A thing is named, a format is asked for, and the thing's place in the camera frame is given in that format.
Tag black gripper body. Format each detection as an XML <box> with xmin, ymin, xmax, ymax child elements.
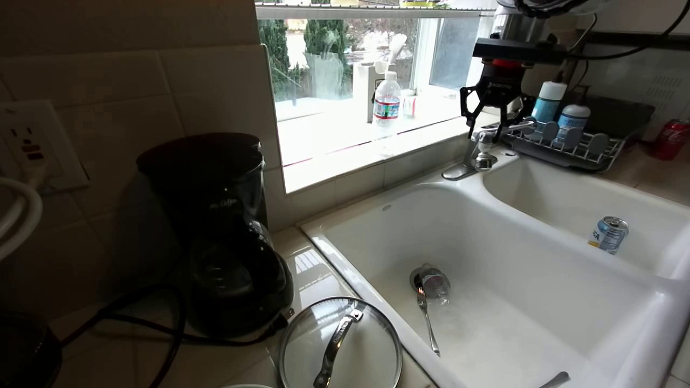
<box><xmin>459</xmin><ymin>58</ymin><xmax>526</xmax><ymax>116</ymax></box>

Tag chrome faucet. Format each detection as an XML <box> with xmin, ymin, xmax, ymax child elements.
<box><xmin>441</xmin><ymin>116</ymin><xmax>538</xmax><ymax>182</ymax></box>

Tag blue white cup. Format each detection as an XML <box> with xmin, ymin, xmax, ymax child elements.
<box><xmin>531</xmin><ymin>77</ymin><xmax>569</xmax><ymax>124</ymax></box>

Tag blue bottle with white cap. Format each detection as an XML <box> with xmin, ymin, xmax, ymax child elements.
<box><xmin>555</xmin><ymin>102</ymin><xmax>594</xmax><ymax>150</ymax></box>

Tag small white bottle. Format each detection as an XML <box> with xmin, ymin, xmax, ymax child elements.
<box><xmin>399</xmin><ymin>85</ymin><xmax>421</xmax><ymax>121</ymax></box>

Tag grey dish rack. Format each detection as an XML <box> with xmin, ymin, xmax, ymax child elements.
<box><xmin>503</xmin><ymin>116</ymin><xmax>628</xmax><ymax>174</ymax></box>

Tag clear plastic water bottle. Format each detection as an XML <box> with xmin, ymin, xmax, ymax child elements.
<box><xmin>372</xmin><ymin>69</ymin><xmax>404</xmax><ymax>124</ymax></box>

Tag blue drink can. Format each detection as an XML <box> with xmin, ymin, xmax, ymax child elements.
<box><xmin>587</xmin><ymin>214</ymin><xmax>631</xmax><ymax>257</ymax></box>

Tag red can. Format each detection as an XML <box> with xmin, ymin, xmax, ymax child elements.
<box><xmin>649</xmin><ymin>116</ymin><xmax>690</xmax><ymax>163</ymax></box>

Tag metal spoon in sink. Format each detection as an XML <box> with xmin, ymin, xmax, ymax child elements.
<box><xmin>408</xmin><ymin>262</ymin><xmax>454</xmax><ymax>360</ymax></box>

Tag white double basin sink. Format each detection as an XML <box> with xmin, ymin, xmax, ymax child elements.
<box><xmin>298</xmin><ymin>149</ymin><xmax>690</xmax><ymax>388</ymax></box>

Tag glass pot lid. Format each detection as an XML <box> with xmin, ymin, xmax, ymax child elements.
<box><xmin>277</xmin><ymin>294</ymin><xmax>405</xmax><ymax>388</ymax></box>

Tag black coffee maker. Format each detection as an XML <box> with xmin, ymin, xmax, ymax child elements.
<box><xmin>133</xmin><ymin>132</ymin><xmax>295</xmax><ymax>341</ymax></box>

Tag dark round object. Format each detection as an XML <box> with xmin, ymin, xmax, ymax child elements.
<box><xmin>0</xmin><ymin>305</ymin><xmax>64</xmax><ymax>388</ymax></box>

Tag white post on windowsill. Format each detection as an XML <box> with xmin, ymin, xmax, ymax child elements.
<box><xmin>350</xmin><ymin>58</ymin><xmax>378</xmax><ymax>124</ymax></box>

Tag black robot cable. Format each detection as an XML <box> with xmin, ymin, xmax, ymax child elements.
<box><xmin>569</xmin><ymin>0</ymin><xmax>690</xmax><ymax>64</ymax></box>

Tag black power cable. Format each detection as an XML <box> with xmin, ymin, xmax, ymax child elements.
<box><xmin>63</xmin><ymin>283</ymin><xmax>294</xmax><ymax>388</ymax></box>

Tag white wall outlet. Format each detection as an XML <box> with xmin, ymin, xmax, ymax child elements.
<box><xmin>0</xmin><ymin>97</ymin><xmax>92</xmax><ymax>196</ymax></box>

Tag white cable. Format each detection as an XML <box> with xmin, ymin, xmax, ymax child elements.
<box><xmin>0</xmin><ymin>159</ymin><xmax>48</xmax><ymax>262</ymax></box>

